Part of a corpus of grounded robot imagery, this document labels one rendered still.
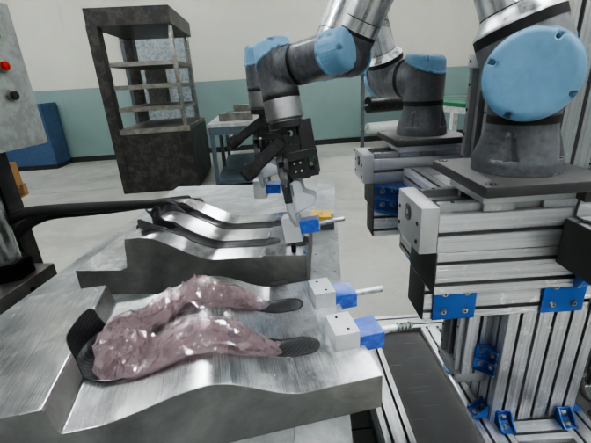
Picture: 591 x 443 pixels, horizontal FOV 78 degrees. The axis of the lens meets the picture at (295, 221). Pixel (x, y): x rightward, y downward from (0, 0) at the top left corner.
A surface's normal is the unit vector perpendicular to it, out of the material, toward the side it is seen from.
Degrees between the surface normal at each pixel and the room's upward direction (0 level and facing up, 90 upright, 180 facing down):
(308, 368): 0
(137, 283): 90
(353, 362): 0
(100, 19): 90
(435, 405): 0
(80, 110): 90
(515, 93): 97
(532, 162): 72
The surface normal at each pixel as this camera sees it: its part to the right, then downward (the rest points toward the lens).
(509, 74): -0.45, 0.46
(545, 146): 0.12, 0.05
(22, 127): 0.99, -0.02
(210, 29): 0.09, 0.36
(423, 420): -0.06, -0.93
